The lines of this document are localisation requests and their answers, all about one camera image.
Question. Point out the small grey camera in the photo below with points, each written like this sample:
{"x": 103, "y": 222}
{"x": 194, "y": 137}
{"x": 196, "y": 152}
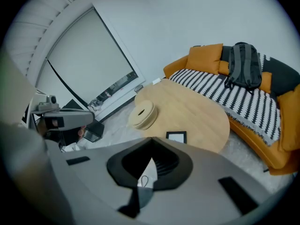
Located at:
{"x": 50, "y": 101}

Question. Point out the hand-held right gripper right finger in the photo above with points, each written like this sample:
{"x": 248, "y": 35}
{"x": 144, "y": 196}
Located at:
{"x": 206, "y": 172}

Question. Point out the black throw blanket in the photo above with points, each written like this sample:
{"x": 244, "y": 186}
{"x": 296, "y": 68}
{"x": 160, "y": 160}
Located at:
{"x": 281, "y": 76}

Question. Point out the small white box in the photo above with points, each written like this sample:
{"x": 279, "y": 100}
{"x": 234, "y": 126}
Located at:
{"x": 156, "y": 81}

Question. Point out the round wooden table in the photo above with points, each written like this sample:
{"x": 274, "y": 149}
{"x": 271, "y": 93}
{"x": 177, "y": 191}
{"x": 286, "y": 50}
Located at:
{"x": 187, "y": 107}

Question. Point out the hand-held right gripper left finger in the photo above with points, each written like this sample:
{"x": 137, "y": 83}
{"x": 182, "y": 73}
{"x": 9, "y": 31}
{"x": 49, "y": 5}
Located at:
{"x": 93, "y": 177}

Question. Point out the person's face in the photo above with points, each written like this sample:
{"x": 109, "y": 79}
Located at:
{"x": 82, "y": 132}

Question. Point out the black picture frame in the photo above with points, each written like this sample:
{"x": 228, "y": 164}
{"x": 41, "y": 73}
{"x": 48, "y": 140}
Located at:
{"x": 175, "y": 137}

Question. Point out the black cabinet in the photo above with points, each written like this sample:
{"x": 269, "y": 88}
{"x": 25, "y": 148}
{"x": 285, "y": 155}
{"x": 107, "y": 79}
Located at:
{"x": 93, "y": 132}

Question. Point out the black white striped blanket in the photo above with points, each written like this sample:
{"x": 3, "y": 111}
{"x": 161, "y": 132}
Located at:
{"x": 234, "y": 95}

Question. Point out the orange square cushion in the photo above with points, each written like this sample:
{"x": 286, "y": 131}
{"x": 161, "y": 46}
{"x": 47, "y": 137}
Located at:
{"x": 290, "y": 116}
{"x": 204, "y": 57}

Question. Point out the dark grey backpack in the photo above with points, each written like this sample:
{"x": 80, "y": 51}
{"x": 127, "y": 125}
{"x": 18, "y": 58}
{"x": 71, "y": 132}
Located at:
{"x": 243, "y": 67}

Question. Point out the orange lumbar cushion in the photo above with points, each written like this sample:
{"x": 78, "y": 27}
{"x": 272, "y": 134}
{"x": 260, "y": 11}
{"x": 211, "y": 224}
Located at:
{"x": 266, "y": 81}

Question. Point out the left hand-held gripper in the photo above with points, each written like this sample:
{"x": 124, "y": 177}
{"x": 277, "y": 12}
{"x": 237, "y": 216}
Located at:
{"x": 32, "y": 116}

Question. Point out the window with white roller blind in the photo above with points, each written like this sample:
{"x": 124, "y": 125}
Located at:
{"x": 89, "y": 55}

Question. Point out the black mesh wastebasket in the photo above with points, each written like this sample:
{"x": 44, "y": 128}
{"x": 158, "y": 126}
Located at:
{"x": 138, "y": 89}

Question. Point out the orange sofa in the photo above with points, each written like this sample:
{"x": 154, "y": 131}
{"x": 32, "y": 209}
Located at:
{"x": 253, "y": 139}

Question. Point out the clear plastic bag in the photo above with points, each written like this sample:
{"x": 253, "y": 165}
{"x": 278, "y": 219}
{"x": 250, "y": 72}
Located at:
{"x": 96, "y": 104}

